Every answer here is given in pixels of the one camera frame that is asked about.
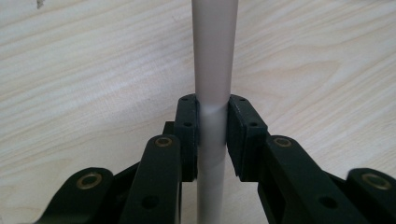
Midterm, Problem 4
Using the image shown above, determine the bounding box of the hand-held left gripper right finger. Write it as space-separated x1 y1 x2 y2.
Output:
225 93 269 183

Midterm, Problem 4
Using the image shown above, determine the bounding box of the beige slotted spatula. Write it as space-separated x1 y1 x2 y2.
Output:
190 0 240 224

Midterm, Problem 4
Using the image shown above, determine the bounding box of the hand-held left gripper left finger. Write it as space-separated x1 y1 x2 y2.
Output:
173 93 200 183

